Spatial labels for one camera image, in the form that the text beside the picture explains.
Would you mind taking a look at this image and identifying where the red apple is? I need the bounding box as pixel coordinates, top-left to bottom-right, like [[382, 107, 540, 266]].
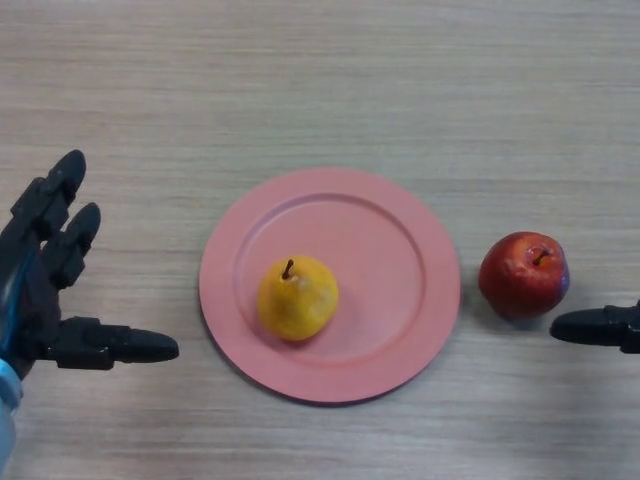
[[477, 230, 571, 321]]

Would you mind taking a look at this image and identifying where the pink round plate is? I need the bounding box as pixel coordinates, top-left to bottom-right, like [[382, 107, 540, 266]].
[[198, 166, 462, 405]]

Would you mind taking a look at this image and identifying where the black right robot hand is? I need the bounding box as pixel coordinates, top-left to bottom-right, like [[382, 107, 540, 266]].
[[548, 299, 640, 355]]

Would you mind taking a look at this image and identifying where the yellow pear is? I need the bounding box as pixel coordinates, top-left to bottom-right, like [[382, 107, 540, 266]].
[[256, 254, 340, 342]]

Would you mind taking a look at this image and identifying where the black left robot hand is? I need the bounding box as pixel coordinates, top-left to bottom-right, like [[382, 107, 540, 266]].
[[0, 149, 180, 381]]

